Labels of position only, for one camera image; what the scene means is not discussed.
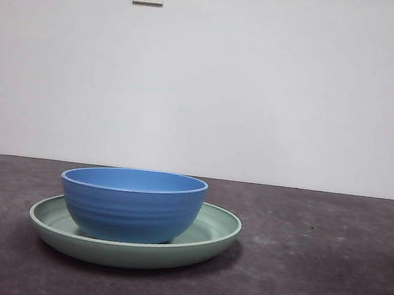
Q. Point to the blue ribbed bowl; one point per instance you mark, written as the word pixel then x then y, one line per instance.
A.
pixel 129 211

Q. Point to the green round plate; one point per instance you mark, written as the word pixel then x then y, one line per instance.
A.
pixel 134 256

